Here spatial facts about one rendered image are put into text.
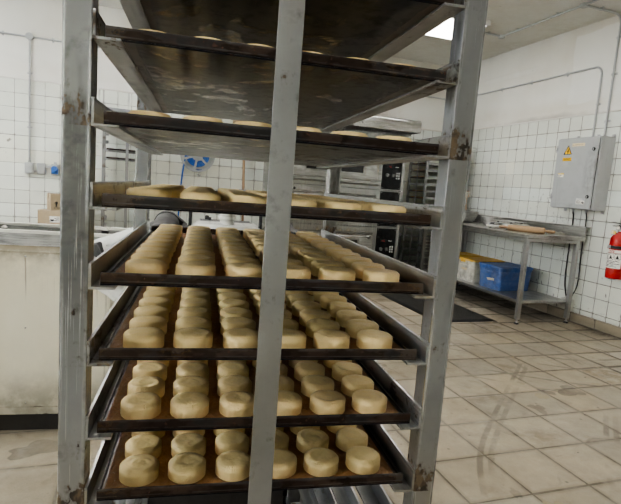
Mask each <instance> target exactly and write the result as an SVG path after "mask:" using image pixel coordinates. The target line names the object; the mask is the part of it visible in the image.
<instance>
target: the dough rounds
mask: <svg viewBox="0 0 621 504"><path fill-rule="evenodd" d="M251 441H252V428H243V429H211V430H178V431H146V432H122V433H121V437H120V440H119V443H118V446H117V449H116V452H115V455H114V459H113V462H112V465H111V468H110V471H109V474H108V478H107V481H106V484H105V487H104V489H110V488H129V487H148V486H166V485H185V484H203V483H222V482H240V481H249V473H250V457H251ZM389 473H393V472H392V470H391V469H390V467H389V466H388V464H387V463H386V461H385V459H384V458H383V456H382V455H381V453H380V452H379V450H378V449H377V447H376V446H375V444H374V443H373V441H372V440H371V438H370V436H369V435H368V433H367V432H366V430H365V429H364V427H363V426H362V425H341V426H308V427H276V433H275V448H274V462H273V477H272V480H277V479H296V478H314V477H333V476H352V475H370V474H389Z"/></svg>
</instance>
